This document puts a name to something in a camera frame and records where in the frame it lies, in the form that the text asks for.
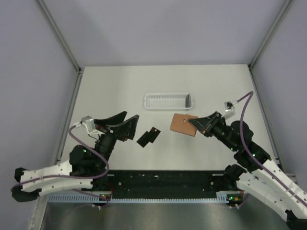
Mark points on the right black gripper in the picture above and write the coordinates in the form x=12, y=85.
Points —
x=205, y=124

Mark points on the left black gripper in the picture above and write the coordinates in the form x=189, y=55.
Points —
x=123, y=131

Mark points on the brown leather card holder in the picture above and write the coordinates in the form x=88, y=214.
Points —
x=180, y=124

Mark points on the black credit card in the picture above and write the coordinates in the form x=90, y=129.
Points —
x=144, y=139
x=151, y=136

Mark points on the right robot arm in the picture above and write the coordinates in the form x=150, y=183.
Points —
x=255, y=171

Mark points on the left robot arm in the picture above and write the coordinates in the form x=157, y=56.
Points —
x=86, y=168

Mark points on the white plastic basket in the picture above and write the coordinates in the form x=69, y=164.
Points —
x=166, y=101

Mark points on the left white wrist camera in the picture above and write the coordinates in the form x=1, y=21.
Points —
x=88, y=124

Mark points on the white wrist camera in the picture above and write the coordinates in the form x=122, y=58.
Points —
x=88, y=124
x=229, y=109

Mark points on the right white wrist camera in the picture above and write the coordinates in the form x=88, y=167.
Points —
x=229, y=109

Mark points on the left aluminium frame post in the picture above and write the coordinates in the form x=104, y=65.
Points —
x=58, y=34

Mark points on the aluminium frame post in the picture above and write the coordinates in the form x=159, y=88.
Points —
x=271, y=32
x=58, y=34

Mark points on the right aluminium frame post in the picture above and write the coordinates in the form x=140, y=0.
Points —
x=271, y=32

